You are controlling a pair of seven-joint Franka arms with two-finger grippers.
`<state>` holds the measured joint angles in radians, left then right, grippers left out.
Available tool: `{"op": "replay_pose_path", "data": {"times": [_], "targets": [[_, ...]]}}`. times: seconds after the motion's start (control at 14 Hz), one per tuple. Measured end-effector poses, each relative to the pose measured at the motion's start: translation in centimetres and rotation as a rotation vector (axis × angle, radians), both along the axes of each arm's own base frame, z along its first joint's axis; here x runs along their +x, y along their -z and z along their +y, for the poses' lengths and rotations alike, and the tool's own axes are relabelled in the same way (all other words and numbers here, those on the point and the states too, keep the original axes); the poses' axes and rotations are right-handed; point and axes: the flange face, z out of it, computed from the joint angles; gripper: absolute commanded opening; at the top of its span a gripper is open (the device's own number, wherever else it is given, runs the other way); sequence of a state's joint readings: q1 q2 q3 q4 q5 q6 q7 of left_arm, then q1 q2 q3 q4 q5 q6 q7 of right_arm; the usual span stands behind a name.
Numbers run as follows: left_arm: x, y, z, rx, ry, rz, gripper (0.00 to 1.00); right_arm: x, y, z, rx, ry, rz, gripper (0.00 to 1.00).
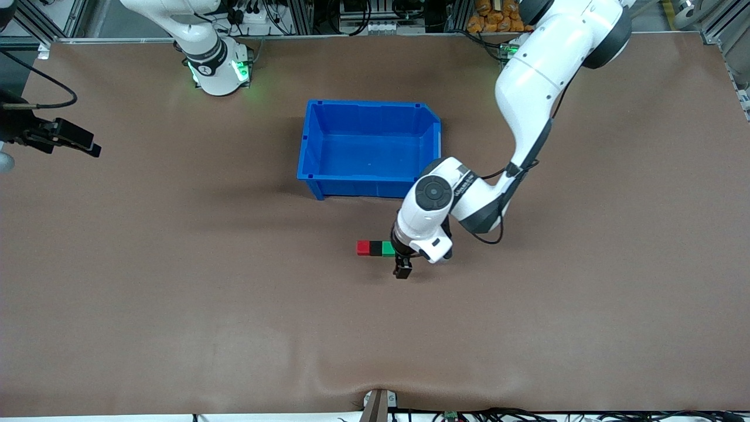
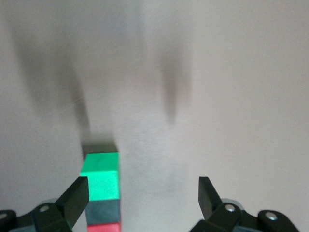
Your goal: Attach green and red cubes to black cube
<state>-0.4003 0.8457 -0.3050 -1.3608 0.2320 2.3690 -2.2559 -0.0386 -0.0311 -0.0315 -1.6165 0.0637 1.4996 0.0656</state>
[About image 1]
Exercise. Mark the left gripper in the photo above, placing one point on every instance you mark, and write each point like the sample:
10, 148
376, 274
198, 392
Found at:
402, 258

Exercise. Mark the white power strip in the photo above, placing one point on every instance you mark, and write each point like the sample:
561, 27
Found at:
258, 20

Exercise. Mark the red cube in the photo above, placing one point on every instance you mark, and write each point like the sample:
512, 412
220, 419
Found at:
363, 248

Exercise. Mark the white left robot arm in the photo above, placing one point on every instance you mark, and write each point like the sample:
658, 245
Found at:
539, 76

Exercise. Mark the black cube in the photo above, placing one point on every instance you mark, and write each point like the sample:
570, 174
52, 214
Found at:
376, 249

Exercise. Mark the white socket block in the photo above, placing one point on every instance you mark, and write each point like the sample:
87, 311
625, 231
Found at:
381, 27

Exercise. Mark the aluminium frame profile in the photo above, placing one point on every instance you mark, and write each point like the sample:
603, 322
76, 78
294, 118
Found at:
35, 23
723, 29

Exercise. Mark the bag of orange items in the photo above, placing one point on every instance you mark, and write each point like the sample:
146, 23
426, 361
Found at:
492, 20

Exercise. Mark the silver table edge rail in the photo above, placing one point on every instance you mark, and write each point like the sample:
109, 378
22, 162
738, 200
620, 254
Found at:
293, 37

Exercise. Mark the table edge bracket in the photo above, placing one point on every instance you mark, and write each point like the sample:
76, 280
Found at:
378, 407

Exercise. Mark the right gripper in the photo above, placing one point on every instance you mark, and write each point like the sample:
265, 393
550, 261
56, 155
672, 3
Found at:
21, 126

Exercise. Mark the green cube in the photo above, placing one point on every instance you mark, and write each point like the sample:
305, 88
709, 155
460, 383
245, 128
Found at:
388, 249

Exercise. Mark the blue plastic storage bin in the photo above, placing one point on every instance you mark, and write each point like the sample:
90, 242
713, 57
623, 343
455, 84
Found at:
363, 146

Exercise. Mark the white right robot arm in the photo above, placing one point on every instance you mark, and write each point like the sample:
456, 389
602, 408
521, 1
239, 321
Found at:
220, 82

